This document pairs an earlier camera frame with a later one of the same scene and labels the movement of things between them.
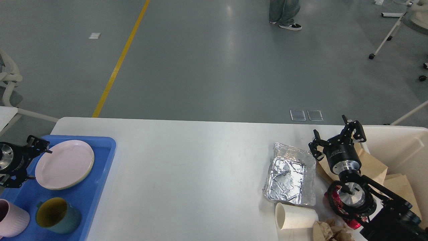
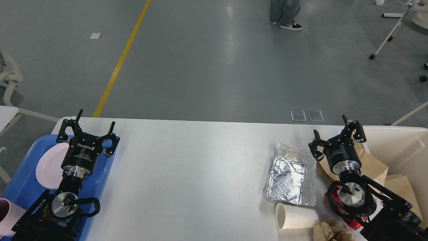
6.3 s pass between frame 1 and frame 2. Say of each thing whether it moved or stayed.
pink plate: stayed
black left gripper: moved
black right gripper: stayed
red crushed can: stayed
